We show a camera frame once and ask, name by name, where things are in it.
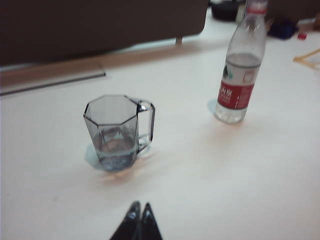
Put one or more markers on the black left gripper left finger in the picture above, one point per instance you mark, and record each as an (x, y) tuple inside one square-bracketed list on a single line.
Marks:
[(128, 227)]

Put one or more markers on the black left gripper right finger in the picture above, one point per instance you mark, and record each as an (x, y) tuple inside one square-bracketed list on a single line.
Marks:
[(150, 227)]

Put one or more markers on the clear red-label water bottle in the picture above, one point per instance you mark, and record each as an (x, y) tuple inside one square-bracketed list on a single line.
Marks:
[(235, 95)]

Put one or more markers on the grey transparent plastic mug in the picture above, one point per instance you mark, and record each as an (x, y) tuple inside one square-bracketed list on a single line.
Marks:
[(112, 130)]

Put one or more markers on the small red bottle cap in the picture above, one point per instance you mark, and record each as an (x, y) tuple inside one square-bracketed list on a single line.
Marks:
[(302, 36)]

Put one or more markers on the large brown desk partition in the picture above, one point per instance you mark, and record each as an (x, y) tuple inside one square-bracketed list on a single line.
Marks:
[(100, 25)]

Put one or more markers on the blue checked cloth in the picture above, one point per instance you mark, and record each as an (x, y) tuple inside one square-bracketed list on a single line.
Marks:
[(282, 30)]

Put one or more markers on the white-edged brown desk partition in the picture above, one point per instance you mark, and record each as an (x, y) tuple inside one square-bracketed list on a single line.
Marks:
[(295, 10)]

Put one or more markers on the beige partition support post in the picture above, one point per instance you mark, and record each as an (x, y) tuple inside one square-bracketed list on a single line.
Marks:
[(178, 41)]

